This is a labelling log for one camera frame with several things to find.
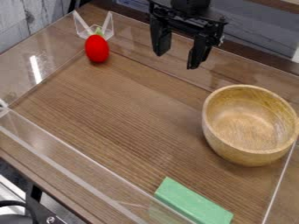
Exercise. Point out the red toy strawberry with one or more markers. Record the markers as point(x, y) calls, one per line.
point(96, 47)

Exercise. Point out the black metal table bracket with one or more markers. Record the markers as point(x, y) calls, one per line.
point(42, 214)

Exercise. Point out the clear acrylic tray wall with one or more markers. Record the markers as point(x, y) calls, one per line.
point(91, 190)

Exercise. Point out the green rectangular block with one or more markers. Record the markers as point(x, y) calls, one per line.
point(191, 204)

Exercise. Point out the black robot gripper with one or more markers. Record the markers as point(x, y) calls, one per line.
point(196, 14)

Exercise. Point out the light wooden bowl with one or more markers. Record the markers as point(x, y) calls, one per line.
point(250, 125)

